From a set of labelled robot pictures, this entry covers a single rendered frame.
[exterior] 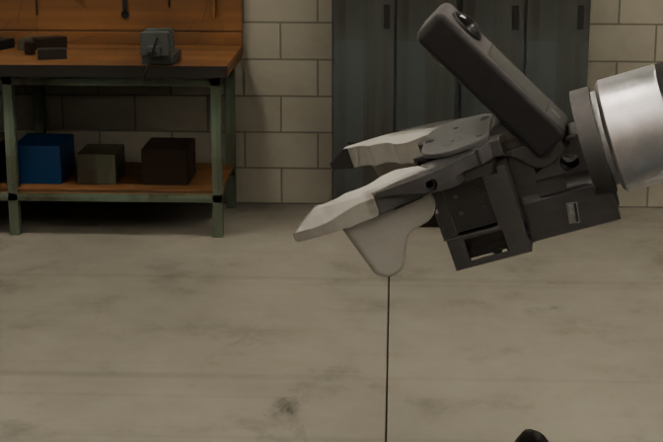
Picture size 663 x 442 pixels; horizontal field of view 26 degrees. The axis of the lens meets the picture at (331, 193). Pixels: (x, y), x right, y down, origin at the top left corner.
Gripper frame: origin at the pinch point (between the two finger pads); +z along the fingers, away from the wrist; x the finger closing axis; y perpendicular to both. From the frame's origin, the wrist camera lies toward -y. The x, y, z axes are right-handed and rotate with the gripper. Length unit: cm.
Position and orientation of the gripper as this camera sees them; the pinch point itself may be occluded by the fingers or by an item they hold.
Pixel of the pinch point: (308, 189)
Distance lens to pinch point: 98.0
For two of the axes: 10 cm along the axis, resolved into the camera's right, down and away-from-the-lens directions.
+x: 1.6, -3.2, 9.3
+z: -9.3, 2.6, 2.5
